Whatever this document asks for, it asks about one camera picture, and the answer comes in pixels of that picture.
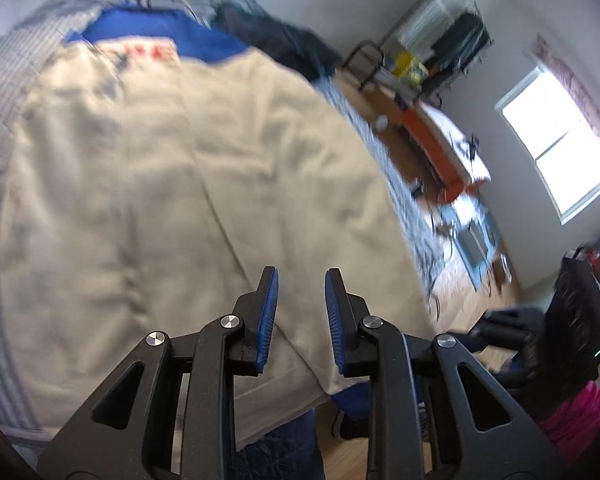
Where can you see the orange covered table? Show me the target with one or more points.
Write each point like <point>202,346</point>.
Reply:
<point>445,135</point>

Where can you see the black clothes rack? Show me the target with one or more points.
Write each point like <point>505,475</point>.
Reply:
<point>360,55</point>

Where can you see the yellow box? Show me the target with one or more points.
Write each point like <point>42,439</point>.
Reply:
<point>407,65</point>

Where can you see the pink patterned curtain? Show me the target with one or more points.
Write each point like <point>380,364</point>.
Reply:
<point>580,90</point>

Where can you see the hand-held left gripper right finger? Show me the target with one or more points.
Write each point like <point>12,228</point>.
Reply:
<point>334,320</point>

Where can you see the cream and blue jacket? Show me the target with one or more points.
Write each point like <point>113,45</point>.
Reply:
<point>180,185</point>

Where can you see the white round device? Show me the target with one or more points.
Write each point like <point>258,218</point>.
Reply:
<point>380,122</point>

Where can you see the black shoe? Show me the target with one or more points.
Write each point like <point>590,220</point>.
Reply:
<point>350,427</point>

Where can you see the striped hanging towel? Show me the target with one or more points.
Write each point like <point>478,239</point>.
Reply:
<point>430,15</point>

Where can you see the blue plaid bed sheet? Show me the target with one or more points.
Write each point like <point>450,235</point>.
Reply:
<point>80,5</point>

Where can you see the dark clothes pile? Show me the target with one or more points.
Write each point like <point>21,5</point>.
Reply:
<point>290,45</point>

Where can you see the person's right forearm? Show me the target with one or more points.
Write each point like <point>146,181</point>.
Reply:
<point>575,415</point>

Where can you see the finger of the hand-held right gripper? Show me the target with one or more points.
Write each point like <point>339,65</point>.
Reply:
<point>502,317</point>
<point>500,339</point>

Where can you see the window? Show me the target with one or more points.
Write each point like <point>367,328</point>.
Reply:
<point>545,125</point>

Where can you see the blue floor mat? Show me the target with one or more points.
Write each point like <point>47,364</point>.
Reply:
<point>472,245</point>

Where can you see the person's blue trouser leg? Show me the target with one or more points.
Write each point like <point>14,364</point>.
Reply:
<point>280,452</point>

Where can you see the dark hanging clothes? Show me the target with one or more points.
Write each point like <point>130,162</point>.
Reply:
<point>460,40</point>

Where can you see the small black tripod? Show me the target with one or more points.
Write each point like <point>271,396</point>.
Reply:
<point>472,146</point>

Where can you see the blue striped blanket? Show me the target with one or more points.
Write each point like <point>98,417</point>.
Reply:
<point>0,310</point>

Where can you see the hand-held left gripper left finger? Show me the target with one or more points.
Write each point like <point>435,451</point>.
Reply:
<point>267,320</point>

